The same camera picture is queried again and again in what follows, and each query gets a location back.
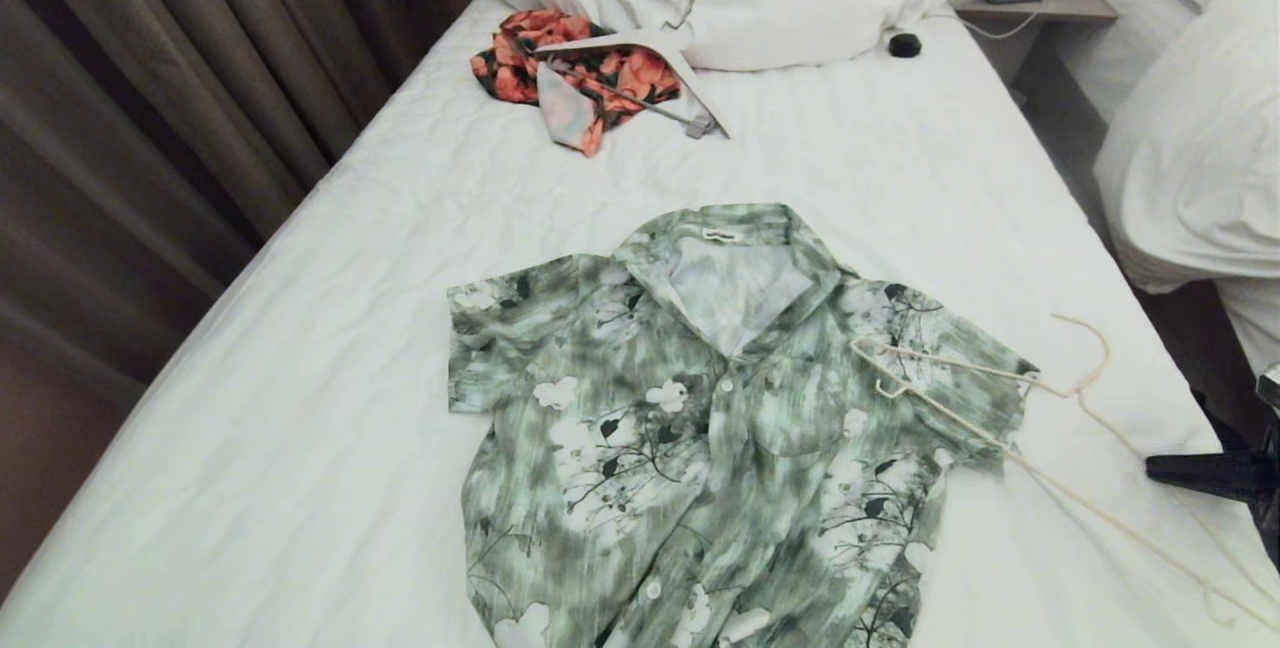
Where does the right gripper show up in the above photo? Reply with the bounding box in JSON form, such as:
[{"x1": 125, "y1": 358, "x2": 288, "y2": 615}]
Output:
[{"x1": 1146, "y1": 420, "x2": 1280, "y2": 571}]

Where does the green floral shirt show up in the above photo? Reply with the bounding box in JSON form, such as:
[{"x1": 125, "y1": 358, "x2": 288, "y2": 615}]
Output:
[{"x1": 445, "y1": 203, "x2": 1041, "y2": 648}]

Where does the white wooden hanger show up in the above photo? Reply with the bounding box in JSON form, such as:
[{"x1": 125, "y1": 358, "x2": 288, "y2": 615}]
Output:
[{"x1": 535, "y1": 0, "x2": 733, "y2": 141}]

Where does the white bed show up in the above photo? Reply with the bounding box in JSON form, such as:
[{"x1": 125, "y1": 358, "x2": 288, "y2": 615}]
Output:
[{"x1": 0, "y1": 0, "x2": 1280, "y2": 648}]

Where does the white duvet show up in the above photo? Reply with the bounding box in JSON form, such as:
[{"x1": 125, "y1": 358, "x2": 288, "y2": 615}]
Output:
[{"x1": 1060, "y1": 0, "x2": 1280, "y2": 379}]

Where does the wooden nightstand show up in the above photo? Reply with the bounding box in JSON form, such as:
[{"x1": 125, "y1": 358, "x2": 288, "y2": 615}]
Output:
[{"x1": 955, "y1": 0, "x2": 1119, "y2": 89}]

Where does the orange floral garment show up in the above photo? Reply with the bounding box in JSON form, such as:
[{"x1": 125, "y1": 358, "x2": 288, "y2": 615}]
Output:
[{"x1": 470, "y1": 10, "x2": 687, "y2": 158}]

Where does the brown curtain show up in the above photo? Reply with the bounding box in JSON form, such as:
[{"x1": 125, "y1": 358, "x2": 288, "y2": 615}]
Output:
[{"x1": 0, "y1": 0, "x2": 486, "y2": 599}]

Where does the cream wire hanger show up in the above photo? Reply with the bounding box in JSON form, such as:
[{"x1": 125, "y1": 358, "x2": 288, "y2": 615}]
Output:
[{"x1": 848, "y1": 313, "x2": 1280, "y2": 631}]

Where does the white cable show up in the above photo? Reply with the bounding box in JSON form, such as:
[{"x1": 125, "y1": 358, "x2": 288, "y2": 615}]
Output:
[{"x1": 925, "y1": 10, "x2": 1041, "y2": 41}]

